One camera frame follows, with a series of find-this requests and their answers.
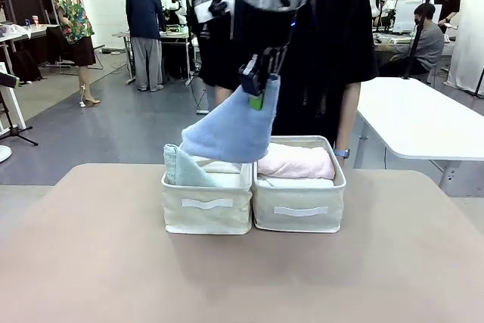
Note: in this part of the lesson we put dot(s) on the mint green triangular towel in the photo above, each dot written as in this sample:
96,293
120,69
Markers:
181,168

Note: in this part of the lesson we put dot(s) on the large white table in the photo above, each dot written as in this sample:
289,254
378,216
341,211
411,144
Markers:
419,122

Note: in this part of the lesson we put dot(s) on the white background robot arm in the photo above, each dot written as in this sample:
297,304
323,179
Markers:
175,1
382,1

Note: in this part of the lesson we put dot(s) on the woman in floral shirt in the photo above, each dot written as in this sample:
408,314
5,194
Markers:
72,16

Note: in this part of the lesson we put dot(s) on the walking person in black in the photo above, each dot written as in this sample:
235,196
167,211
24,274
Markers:
215,35

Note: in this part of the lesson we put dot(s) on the right wrist camera with tag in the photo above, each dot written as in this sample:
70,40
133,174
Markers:
221,3

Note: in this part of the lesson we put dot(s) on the light blue triangular towel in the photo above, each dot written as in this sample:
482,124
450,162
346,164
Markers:
230,137

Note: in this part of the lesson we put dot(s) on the black floor tripod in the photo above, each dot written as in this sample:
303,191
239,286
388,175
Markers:
17,132

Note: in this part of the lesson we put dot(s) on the pink towel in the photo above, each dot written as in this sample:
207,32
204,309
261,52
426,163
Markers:
295,162

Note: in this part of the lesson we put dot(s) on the person's left hand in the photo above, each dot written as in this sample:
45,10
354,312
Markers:
341,162

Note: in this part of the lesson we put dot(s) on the white stand frame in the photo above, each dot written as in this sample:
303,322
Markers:
15,107

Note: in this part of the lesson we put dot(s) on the person's black shirt torso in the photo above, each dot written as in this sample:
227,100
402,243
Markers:
332,54

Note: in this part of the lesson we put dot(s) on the white curtain panel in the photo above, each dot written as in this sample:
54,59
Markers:
469,35

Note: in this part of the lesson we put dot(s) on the blue wrist watch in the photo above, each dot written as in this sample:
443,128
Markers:
342,153

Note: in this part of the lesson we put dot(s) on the cluttered white side table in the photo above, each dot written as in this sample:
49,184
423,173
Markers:
30,31

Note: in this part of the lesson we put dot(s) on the man in navy jacket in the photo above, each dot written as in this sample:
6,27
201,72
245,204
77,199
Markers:
145,16

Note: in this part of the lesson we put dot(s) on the black tripod pole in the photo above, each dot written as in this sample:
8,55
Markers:
417,31

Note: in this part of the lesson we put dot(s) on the white round fan base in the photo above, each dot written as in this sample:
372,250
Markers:
4,153

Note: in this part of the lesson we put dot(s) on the person in black t-shirt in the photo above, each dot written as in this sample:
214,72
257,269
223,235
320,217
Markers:
448,1

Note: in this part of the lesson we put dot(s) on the white towel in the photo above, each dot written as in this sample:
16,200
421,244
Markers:
295,182

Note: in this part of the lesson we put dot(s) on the person's left forearm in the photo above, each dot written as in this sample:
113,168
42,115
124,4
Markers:
348,115

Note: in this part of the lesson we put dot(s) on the seated person in gray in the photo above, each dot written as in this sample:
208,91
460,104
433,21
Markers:
427,43

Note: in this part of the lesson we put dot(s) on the background work desk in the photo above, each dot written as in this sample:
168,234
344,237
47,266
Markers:
174,35

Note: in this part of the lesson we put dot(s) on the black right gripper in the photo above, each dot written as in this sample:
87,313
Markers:
264,28

